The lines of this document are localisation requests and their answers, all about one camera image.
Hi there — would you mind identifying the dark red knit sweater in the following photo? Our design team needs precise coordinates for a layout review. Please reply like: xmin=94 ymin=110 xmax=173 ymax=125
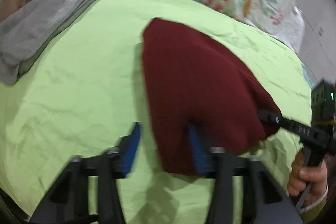
xmin=142 ymin=18 xmax=280 ymax=176

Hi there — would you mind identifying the person's right hand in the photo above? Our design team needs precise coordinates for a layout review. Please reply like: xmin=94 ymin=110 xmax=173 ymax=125
xmin=287 ymin=150 xmax=327 ymax=206

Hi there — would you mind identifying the light green bed sheet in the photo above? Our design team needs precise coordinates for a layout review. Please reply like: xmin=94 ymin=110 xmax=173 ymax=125
xmin=1 ymin=0 xmax=311 ymax=223

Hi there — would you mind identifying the folded grey garment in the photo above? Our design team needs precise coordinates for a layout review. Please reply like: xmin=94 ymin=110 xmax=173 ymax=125
xmin=1 ymin=0 xmax=96 ymax=85

